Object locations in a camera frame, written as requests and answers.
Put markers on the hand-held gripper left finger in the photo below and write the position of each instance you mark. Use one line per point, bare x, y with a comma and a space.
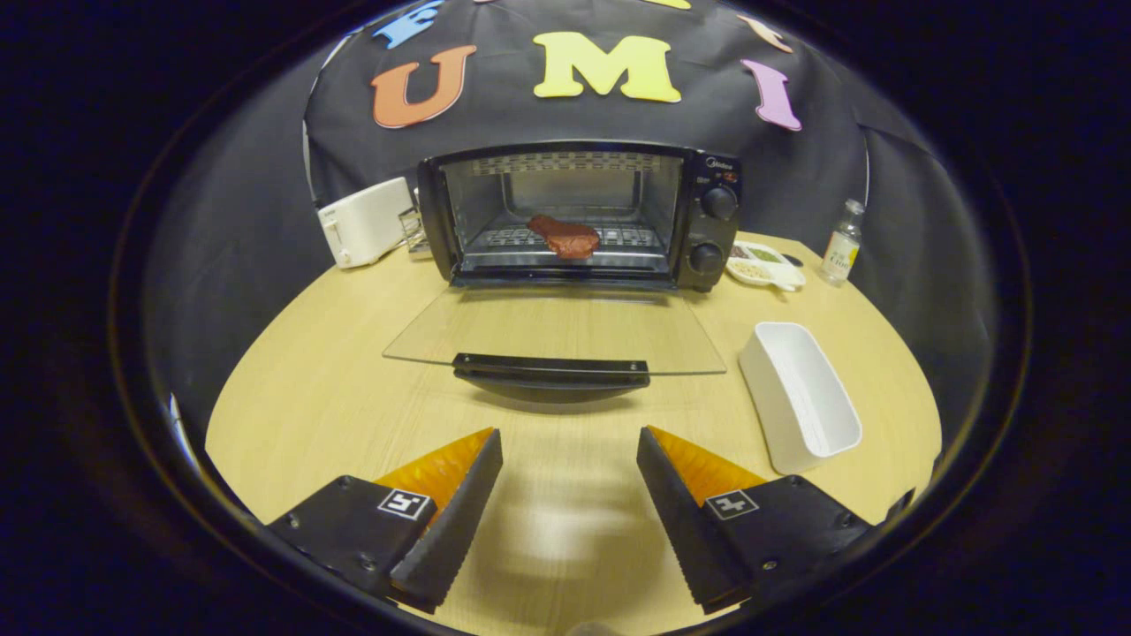
455, 530

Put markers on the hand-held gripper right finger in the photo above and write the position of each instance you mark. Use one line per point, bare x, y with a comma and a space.
685, 530

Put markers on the black toaster oven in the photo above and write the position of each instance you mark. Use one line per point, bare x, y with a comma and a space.
707, 221

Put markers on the reddish brown meat piece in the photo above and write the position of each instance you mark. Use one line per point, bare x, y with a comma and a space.
570, 238

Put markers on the white bread toaster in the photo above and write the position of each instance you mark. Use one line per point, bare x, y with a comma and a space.
367, 221

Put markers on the white rectangular tray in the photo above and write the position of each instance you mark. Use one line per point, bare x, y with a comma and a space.
795, 397

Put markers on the white divided dish with beans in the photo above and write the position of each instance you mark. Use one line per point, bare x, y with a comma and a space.
769, 269

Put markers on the clear glass bottle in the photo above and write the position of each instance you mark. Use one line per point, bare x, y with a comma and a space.
841, 252

